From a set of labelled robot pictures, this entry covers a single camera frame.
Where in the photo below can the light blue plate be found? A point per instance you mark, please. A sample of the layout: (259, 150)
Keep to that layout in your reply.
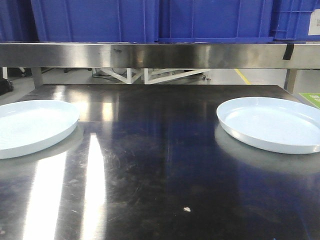
(27, 127)
(272, 124)

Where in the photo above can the large blue bin centre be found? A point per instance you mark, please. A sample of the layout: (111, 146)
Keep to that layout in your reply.
(215, 21)

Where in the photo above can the large blue bin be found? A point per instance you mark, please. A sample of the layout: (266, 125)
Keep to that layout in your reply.
(215, 21)
(93, 21)

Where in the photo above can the black tape strip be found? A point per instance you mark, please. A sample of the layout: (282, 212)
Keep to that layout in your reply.
(288, 52)

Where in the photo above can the large blue bin left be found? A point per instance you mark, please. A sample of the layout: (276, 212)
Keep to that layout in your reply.
(93, 21)

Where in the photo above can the blue crate with label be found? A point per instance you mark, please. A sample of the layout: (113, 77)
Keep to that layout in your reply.
(295, 20)

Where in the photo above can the white metal frame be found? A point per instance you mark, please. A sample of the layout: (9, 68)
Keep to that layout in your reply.
(150, 76)

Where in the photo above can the stainless steel shelf rail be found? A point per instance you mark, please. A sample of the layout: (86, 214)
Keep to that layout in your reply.
(171, 56)

